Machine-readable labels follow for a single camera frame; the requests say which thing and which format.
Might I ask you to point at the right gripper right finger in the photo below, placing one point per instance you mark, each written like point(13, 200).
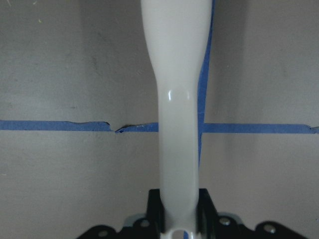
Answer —
point(206, 215)

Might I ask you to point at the beige hand brush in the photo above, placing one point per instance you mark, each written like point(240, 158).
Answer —
point(176, 33)

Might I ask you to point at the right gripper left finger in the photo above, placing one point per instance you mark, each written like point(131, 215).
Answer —
point(155, 213)

